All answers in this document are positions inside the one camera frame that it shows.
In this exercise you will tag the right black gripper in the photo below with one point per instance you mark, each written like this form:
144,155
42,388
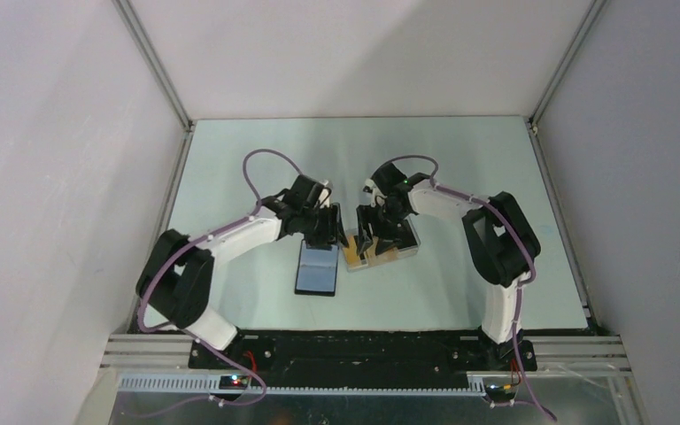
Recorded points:
365,236

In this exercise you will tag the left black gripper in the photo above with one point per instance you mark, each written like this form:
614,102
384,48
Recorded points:
332,232

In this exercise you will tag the clear plastic card tray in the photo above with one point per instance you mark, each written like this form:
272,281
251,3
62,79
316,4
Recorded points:
381,252

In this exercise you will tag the black card holder wallet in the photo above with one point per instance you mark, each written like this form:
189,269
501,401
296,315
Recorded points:
316,271

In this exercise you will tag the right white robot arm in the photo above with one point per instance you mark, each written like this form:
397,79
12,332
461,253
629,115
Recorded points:
502,244

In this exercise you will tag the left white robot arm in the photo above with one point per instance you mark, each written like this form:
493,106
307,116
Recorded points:
177,278

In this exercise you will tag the orange credit card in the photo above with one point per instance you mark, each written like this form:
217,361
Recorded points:
354,261

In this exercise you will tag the black credit card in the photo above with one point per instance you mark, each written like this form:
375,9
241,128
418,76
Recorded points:
409,240

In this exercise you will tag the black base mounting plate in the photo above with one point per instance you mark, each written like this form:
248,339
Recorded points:
375,360

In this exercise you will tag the left controller board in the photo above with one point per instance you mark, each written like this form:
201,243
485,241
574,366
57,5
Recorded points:
234,382

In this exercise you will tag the controller board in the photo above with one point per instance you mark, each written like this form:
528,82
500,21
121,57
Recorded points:
234,382
500,395

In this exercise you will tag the right controller board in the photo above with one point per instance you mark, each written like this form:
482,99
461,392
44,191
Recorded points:
500,395

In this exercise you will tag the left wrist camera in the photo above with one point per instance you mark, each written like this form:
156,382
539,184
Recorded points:
324,198

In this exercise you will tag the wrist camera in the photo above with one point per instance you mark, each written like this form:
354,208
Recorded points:
370,188
324,198

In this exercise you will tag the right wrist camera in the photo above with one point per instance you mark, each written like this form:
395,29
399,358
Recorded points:
370,188

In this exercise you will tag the left aluminium frame post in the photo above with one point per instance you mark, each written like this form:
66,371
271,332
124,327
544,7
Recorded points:
144,44

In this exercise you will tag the aluminium frame post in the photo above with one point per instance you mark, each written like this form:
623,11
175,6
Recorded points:
144,44
567,59

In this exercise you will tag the right aluminium frame post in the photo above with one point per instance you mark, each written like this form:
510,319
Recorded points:
567,59

